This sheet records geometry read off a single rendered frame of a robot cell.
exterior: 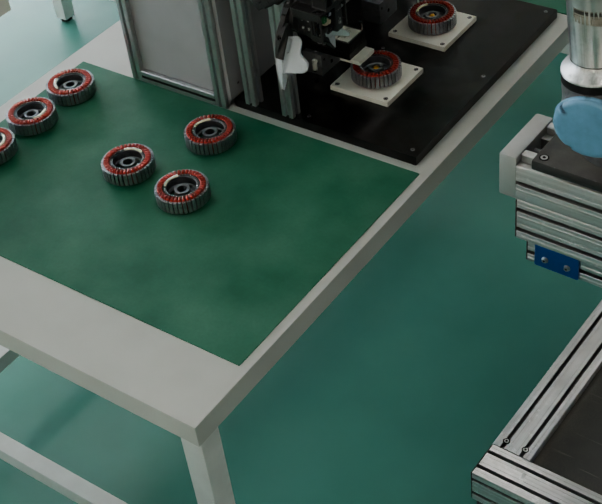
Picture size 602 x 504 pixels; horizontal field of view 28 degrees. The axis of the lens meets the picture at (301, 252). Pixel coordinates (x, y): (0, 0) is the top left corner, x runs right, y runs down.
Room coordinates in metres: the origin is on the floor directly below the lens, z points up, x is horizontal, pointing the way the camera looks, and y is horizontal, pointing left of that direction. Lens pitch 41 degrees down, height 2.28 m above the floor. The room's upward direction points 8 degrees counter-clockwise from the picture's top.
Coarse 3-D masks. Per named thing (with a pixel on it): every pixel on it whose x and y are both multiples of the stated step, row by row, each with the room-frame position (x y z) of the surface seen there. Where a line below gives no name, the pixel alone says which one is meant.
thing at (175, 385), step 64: (64, 64) 2.55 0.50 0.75; (128, 64) 2.51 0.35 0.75; (512, 64) 2.29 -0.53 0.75; (0, 256) 1.86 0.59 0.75; (0, 320) 1.67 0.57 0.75; (64, 320) 1.65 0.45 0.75; (128, 320) 1.63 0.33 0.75; (128, 384) 1.47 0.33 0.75; (192, 384) 1.45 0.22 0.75; (256, 384) 1.47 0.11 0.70
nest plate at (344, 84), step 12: (348, 72) 2.29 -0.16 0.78; (408, 72) 2.26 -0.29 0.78; (420, 72) 2.26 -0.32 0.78; (336, 84) 2.25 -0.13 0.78; (348, 84) 2.24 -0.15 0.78; (396, 84) 2.22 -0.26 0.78; (408, 84) 2.22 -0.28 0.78; (360, 96) 2.20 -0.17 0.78; (372, 96) 2.19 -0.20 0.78; (384, 96) 2.18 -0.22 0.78; (396, 96) 2.18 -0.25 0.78
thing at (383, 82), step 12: (372, 60) 2.29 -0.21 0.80; (384, 60) 2.28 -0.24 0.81; (396, 60) 2.26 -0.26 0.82; (360, 72) 2.23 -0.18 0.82; (372, 72) 2.23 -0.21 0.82; (384, 72) 2.22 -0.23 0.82; (396, 72) 2.22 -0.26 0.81; (360, 84) 2.22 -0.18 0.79; (372, 84) 2.21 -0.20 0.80; (384, 84) 2.21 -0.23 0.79
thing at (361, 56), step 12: (336, 36) 2.30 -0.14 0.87; (348, 36) 2.30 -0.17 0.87; (360, 36) 2.30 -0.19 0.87; (312, 48) 2.33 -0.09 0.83; (324, 48) 2.31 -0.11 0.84; (336, 48) 2.29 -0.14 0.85; (348, 48) 2.27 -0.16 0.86; (360, 48) 2.30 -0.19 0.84; (372, 48) 2.30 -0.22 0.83; (348, 60) 2.27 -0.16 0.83; (360, 60) 2.26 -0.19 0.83
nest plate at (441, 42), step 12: (456, 24) 2.43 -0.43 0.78; (468, 24) 2.43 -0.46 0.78; (396, 36) 2.42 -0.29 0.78; (408, 36) 2.41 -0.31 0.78; (420, 36) 2.40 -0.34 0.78; (432, 36) 2.39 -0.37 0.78; (444, 36) 2.39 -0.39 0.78; (456, 36) 2.38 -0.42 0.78; (432, 48) 2.36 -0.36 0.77; (444, 48) 2.34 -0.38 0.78
